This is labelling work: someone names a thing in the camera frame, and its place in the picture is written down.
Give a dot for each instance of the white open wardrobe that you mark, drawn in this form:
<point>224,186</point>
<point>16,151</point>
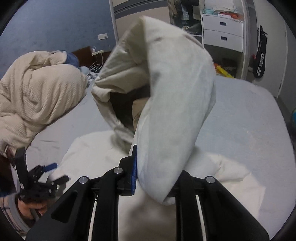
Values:
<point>187,15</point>

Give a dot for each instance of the grey-blue bed sheet mattress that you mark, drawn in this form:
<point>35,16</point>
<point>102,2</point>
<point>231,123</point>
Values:
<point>244,143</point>

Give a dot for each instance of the blue pillow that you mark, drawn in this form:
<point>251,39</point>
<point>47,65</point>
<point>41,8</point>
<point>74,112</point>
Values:
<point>72,59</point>

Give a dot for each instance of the dark wooden headboard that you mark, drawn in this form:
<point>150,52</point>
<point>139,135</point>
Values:
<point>85,58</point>

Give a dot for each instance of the black Yonex racket bag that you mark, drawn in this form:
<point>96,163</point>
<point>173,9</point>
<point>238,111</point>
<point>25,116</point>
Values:
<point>259,64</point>

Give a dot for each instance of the white hooded puffer jacket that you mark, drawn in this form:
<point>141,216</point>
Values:
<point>156,90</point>

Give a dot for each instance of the left forearm striped sleeve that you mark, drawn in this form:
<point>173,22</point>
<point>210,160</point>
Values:
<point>9,206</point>

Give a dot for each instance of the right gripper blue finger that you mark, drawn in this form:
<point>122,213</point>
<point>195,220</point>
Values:
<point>133,175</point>

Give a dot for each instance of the yellow orange toy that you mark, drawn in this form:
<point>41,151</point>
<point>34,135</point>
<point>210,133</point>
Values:
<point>222,72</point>

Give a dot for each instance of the white wall socket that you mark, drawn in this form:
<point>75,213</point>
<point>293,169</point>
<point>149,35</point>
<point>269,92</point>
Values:
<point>102,36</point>

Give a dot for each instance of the white lower drawer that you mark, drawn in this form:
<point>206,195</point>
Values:
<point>223,40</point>

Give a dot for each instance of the white upper drawer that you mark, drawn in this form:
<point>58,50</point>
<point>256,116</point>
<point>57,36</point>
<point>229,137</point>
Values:
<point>225,25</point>

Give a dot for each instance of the cream knitted blanket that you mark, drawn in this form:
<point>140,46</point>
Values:
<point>38,88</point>

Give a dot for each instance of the person's left hand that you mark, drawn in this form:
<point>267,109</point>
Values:
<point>24,209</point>

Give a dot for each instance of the white power strip with cable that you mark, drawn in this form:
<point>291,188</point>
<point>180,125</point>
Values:
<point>97,55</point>

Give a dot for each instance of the white drawer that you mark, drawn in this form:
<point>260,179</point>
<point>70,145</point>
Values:
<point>223,40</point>
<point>225,25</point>

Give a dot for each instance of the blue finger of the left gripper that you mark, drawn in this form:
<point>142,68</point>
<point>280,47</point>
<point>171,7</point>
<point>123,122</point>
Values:
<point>50,167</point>
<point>60,181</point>

